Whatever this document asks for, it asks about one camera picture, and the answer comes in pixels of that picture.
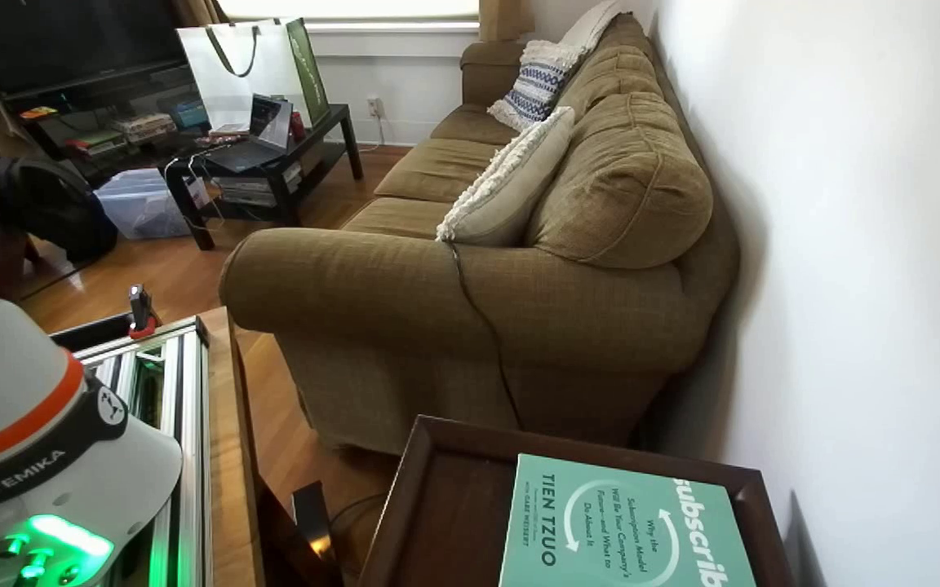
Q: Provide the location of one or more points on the black television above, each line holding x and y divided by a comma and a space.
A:
57, 43

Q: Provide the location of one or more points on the white blue patterned pillow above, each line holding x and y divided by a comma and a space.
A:
496, 203

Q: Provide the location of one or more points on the black orange clamp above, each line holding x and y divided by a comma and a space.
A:
141, 319

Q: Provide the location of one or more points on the white blanket on sofa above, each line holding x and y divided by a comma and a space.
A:
580, 40

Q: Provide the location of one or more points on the dark wooden side table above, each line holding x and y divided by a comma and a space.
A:
446, 515

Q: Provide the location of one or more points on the teal green book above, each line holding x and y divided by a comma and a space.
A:
599, 525

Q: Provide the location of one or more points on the white shopping bag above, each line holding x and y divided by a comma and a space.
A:
240, 61

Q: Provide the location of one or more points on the white orange robot arm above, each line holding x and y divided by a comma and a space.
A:
81, 470

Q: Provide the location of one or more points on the dark low coffee table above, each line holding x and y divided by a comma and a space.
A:
259, 180

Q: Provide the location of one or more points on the black backpack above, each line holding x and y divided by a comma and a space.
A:
48, 200

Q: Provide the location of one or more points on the striped blue white pillow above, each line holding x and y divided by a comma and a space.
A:
532, 93

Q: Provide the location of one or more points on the olive green fabric sofa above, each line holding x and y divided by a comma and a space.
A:
575, 327

